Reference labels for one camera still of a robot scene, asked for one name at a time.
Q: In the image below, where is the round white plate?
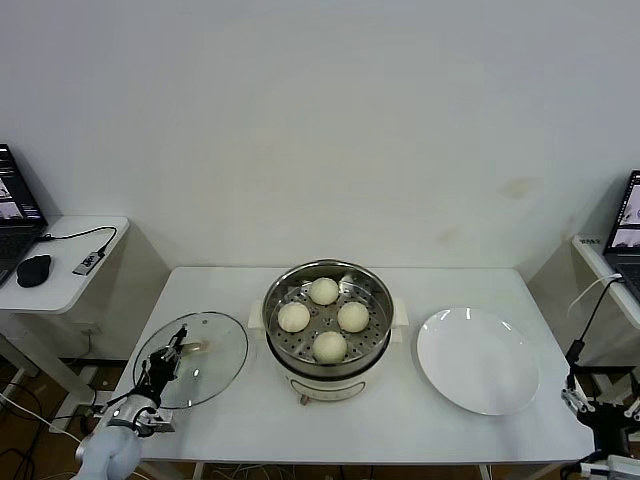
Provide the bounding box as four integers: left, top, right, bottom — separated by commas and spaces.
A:
416, 306, 541, 416

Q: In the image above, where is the black cable with adapter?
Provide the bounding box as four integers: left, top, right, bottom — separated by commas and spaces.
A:
566, 278, 626, 374

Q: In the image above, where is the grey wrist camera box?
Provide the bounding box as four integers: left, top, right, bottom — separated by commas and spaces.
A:
579, 452, 640, 476
133, 415, 176, 435

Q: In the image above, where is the thin white cable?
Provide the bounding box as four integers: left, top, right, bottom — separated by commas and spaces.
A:
568, 272, 624, 317

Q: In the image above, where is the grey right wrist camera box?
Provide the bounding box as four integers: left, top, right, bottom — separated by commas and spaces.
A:
579, 452, 640, 476

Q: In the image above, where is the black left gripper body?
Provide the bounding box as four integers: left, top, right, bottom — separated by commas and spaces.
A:
141, 349, 180, 399

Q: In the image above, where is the cream electric cooker base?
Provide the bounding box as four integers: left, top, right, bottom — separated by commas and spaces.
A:
248, 309, 407, 405

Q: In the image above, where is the stainless steel steamer basket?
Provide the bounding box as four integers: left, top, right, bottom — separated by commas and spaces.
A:
248, 258, 409, 369

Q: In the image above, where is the white floor cable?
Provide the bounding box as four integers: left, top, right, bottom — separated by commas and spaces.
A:
0, 392, 84, 444

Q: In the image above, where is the open black laptop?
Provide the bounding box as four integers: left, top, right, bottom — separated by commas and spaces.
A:
602, 169, 640, 296
0, 143, 49, 287

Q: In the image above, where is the black computer mouse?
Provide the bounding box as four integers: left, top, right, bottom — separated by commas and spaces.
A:
16, 254, 53, 289

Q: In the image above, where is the white steamed baozi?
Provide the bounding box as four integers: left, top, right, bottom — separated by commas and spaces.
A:
308, 277, 339, 306
337, 301, 372, 334
312, 330, 348, 365
277, 301, 311, 334

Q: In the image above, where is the grey usb adapter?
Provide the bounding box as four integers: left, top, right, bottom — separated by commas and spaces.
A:
72, 248, 109, 277

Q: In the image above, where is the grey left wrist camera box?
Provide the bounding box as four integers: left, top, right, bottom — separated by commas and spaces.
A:
133, 415, 176, 435

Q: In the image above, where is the round glass pot lid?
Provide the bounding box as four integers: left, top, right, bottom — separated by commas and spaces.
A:
132, 310, 250, 410

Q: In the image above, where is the white side table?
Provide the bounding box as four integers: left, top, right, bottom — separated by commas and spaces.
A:
0, 215, 170, 419

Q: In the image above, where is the black laptop cable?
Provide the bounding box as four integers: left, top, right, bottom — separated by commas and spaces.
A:
33, 225, 118, 256

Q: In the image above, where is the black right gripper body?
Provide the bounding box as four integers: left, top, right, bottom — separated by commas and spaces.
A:
577, 405, 636, 454

